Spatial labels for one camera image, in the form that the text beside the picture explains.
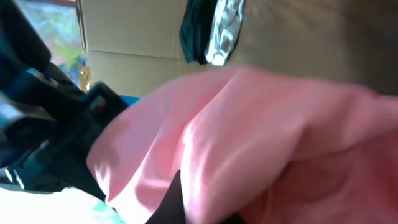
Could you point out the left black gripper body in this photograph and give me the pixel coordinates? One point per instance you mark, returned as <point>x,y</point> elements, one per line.
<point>49,136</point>

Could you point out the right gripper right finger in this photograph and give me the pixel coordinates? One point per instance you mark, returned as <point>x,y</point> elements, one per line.
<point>234,219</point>

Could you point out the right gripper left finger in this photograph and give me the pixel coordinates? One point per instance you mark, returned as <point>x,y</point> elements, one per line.
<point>171,209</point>

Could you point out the pink printed t-shirt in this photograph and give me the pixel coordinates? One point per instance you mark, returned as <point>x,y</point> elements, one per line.
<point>272,148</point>

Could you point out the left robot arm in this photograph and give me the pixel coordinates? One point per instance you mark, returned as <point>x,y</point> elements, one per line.
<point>25,61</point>

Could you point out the folded black garment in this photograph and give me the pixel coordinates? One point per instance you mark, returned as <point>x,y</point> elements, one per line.
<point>195,29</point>

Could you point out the white patterned folded garment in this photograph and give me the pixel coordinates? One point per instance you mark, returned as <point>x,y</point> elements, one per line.
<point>225,31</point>

